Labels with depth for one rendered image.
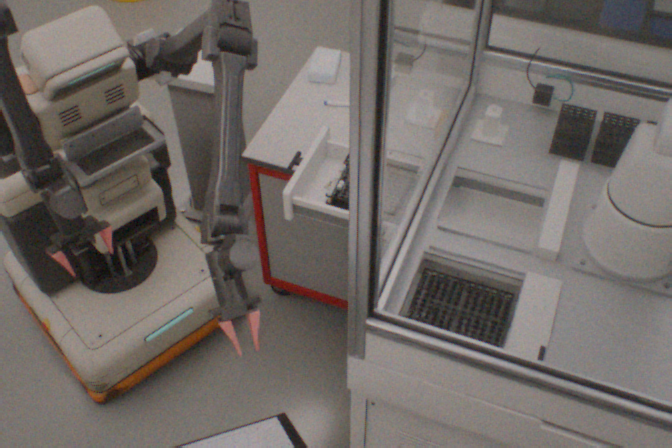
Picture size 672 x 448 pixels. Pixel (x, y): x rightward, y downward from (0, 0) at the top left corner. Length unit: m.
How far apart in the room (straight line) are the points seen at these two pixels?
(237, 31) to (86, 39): 0.43
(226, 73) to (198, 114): 1.29
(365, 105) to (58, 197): 0.79
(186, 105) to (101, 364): 0.96
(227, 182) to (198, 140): 1.45
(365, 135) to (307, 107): 1.35
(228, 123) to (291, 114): 0.98
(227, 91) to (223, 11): 0.17
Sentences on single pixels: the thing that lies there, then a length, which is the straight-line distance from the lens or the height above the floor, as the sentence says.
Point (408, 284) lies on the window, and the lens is 1.38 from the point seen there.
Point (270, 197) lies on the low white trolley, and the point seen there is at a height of 0.58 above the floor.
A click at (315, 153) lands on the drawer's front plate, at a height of 0.91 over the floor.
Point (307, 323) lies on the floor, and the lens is 2.81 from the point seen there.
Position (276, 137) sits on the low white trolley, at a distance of 2.36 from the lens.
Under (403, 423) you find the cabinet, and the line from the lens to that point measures 1.83.
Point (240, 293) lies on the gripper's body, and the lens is 1.42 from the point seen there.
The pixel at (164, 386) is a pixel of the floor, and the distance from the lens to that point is 2.74.
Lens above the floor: 2.34
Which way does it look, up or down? 47 degrees down
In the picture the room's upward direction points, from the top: 1 degrees counter-clockwise
